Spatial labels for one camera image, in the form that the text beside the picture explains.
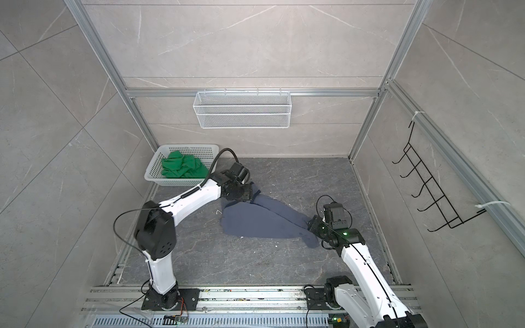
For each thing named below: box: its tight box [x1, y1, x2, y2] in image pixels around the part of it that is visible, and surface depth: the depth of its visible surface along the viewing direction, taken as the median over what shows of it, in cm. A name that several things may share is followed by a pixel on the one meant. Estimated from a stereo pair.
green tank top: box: [161, 150, 210, 179], surface depth 112 cm
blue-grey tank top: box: [220, 183, 320, 249], surface depth 93 cm
